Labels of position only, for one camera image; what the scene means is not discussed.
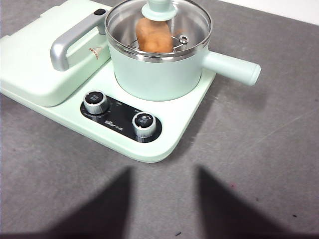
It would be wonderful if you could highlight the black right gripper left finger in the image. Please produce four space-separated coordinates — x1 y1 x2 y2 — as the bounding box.
0 168 133 239

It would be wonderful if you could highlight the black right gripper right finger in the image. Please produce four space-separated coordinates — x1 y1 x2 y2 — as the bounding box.
197 166 319 239

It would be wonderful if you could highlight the brown potato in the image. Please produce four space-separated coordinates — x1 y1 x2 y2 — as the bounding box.
136 17 174 53

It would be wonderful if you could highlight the glass pot lid green knob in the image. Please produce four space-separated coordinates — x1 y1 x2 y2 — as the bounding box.
104 0 212 62

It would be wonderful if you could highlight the silver control knob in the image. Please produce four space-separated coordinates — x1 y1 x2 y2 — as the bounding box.
132 112 157 137
83 91 109 115

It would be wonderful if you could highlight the mint green breakfast machine base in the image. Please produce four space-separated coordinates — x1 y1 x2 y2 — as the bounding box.
0 71 217 164

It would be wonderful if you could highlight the mint green grill cover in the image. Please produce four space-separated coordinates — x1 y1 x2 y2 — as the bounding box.
0 0 114 108

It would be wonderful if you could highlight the mint green pot with handle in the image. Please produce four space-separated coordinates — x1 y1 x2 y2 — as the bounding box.
104 14 262 102

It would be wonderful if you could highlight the chrome grill cover handle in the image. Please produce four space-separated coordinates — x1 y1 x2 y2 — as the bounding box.
50 8 108 72

